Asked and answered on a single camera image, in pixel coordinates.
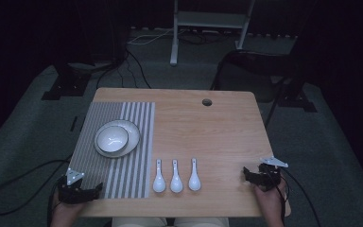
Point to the white ceramic spoon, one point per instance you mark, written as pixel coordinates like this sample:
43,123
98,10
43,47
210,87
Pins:
194,181
176,183
159,183

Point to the person's legs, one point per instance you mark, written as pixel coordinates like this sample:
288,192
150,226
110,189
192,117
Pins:
170,222

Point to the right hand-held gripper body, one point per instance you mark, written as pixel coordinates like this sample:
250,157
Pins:
269,176

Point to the white metal stand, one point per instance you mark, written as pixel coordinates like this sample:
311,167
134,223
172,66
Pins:
208,19

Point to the person's right hand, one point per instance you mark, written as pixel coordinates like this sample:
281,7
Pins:
272,201

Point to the dark chair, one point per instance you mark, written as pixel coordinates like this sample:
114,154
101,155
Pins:
258,63

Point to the grey striped placemat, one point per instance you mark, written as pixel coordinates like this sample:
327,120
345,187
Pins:
119,151

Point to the white plate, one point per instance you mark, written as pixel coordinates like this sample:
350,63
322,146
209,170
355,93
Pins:
134,138

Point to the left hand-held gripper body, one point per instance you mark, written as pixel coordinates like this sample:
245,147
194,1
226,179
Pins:
71,189

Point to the black stand base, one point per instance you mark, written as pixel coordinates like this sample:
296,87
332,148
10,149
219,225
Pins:
297,102
66,85

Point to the person's left hand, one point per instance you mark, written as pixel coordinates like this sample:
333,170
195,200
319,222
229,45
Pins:
63,213

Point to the white bowl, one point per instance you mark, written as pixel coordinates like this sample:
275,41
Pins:
112,138

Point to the small black floor bar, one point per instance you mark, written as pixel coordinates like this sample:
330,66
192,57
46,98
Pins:
73,123

